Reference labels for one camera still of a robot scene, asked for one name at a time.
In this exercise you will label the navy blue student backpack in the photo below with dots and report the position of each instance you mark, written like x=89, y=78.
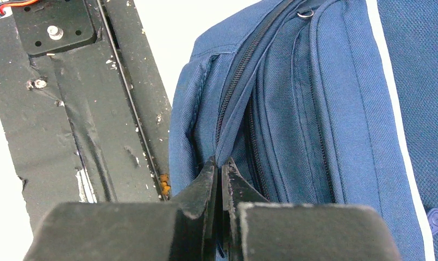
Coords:
x=320, y=102

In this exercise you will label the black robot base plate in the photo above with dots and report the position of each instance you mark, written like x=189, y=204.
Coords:
x=82, y=105

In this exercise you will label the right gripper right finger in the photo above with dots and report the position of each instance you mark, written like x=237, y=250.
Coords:
x=256, y=229

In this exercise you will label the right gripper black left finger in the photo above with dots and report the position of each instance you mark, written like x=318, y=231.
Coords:
x=179, y=229

